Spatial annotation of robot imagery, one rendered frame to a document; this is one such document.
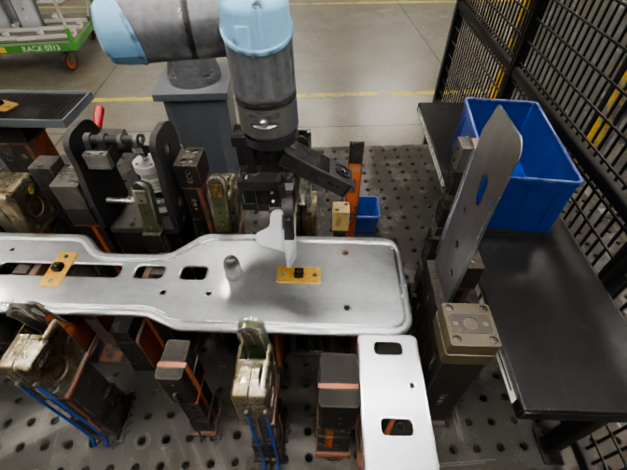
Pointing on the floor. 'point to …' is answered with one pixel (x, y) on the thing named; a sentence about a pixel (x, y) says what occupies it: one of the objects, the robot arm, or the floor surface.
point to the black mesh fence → (613, 190)
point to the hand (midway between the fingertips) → (297, 233)
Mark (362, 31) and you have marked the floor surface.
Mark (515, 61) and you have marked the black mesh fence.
